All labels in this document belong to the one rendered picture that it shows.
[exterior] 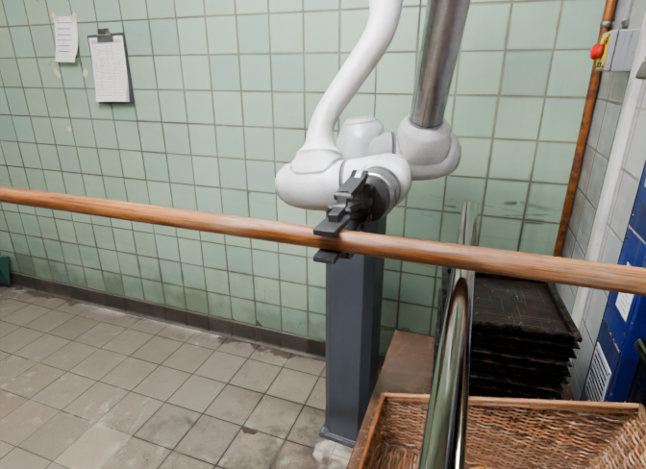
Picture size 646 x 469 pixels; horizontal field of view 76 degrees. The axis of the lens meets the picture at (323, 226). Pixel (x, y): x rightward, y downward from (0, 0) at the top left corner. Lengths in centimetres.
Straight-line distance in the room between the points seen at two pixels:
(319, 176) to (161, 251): 177
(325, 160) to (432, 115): 49
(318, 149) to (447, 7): 48
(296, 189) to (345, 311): 73
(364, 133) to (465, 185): 60
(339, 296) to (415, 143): 58
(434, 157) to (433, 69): 27
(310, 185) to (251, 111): 115
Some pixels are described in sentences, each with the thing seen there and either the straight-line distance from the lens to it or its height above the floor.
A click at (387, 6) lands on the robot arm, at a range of 97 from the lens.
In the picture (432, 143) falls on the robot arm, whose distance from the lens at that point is 129.
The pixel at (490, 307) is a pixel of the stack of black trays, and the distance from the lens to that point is 110.
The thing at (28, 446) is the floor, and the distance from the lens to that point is 223.
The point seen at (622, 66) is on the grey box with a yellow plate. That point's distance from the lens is 140.
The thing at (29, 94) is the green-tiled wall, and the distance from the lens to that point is 291.
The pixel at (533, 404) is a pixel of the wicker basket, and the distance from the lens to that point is 97.
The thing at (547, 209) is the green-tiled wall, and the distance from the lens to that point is 180.
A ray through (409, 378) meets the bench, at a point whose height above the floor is 58.
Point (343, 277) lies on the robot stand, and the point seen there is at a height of 75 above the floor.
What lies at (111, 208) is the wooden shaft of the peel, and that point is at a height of 120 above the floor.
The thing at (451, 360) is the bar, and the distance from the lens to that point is 39.
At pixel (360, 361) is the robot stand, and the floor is 41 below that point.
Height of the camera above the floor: 141
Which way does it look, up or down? 20 degrees down
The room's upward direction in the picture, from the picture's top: straight up
